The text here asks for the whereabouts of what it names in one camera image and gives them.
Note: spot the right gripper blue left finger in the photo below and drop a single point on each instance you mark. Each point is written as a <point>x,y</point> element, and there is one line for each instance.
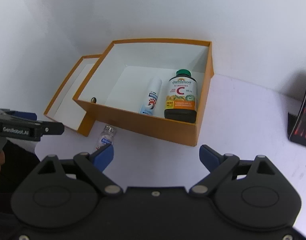
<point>90,169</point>

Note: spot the dark vitamin C bottle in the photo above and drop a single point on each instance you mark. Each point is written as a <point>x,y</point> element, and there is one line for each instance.
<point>181,97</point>

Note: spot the shallow orange box lid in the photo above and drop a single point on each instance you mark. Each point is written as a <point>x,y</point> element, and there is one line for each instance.
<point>62,108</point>

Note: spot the white spray tube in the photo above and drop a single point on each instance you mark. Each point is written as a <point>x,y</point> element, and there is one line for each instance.
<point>151,97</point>

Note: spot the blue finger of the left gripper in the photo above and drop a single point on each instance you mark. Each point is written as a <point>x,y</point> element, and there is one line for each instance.
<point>22,116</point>

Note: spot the black tablet on stand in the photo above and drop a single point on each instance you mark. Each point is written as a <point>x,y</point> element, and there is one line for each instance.
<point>296,127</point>

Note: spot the clear candy bottle silver cap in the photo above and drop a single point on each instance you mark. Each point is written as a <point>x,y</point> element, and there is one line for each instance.
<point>106,136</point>

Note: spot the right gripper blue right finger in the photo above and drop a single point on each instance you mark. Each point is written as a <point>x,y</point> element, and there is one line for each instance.
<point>219,166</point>

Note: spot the deep orange cardboard box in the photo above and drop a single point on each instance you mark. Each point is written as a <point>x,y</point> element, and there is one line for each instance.
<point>114,89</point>

